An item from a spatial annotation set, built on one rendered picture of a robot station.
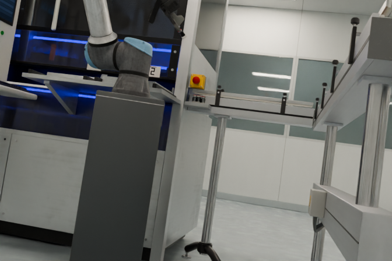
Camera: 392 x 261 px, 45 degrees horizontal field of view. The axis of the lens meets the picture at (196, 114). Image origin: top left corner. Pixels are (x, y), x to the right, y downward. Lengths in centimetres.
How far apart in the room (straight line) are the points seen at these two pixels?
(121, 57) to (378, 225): 120
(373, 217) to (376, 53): 31
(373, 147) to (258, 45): 621
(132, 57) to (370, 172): 103
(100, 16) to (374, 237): 128
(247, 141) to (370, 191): 599
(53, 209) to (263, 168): 470
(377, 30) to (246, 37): 637
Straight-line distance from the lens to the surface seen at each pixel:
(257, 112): 258
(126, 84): 180
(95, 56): 191
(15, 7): 290
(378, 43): 99
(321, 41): 730
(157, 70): 259
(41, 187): 279
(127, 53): 184
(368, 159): 114
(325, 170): 228
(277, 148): 705
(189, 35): 259
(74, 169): 270
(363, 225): 97
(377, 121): 115
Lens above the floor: 61
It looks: 5 degrees up
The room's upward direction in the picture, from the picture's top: 8 degrees clockwise
